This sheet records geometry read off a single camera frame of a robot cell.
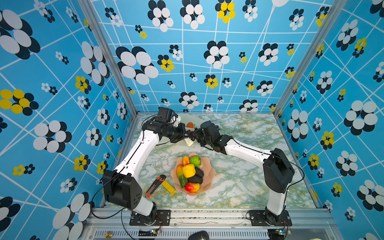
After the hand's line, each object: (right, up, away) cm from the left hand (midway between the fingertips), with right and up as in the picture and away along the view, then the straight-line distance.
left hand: (191, 134), depth 78 cm
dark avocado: (+4, -22, +6) cm, 24 cm away
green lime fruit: (+2, -16, +7) cm, 17 cm away
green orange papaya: (-5, -25, +3) cm, 26 cm away
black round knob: (+5, -46, -10) cm, 47 cm away
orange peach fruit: (-4, -16, +8) cm, 18 cm away
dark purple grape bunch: (-1, 0, +8) cm, 8 cm away
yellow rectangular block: (-12, -31, +5) cm, 34 cm away
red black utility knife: (-20, -29, +7) cm, 36 cm away
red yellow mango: (+1, -28, 0) cm, 28 cm away
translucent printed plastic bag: (-1, -4, -3) cm, 5 cm away
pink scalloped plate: (+10, -24, +7) cm, 27 cm away
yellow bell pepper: (-1, -20, +1) cm, 20 cm away
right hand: (0, +1, +9) cm, 9 cm away
